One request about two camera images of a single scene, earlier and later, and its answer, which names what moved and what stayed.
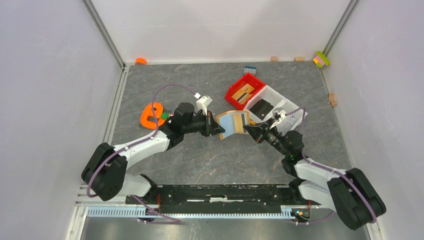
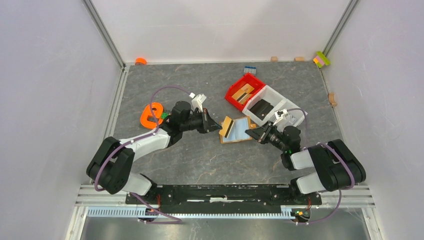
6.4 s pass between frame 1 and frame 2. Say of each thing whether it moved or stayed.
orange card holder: moved
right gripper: stayed
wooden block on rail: stayed
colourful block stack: stayed
